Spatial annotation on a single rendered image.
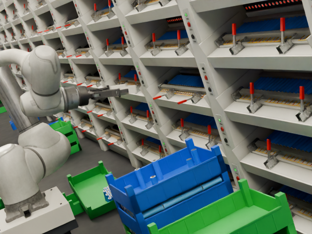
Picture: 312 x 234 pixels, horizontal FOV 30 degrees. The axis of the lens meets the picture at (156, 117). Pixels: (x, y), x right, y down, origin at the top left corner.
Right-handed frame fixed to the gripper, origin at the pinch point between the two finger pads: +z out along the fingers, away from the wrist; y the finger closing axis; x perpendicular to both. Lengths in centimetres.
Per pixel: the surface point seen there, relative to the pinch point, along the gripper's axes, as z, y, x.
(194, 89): 24.5, 8.6, -3.8
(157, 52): 18.6, -11.3, 12.0
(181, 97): 23.3, -2.1, -7.3
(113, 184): -25, 52, -23
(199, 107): 20.9, 19.6, -9.4
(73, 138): 17, -202, -49
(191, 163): -5, 67, -18
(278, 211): 3, 99, -25
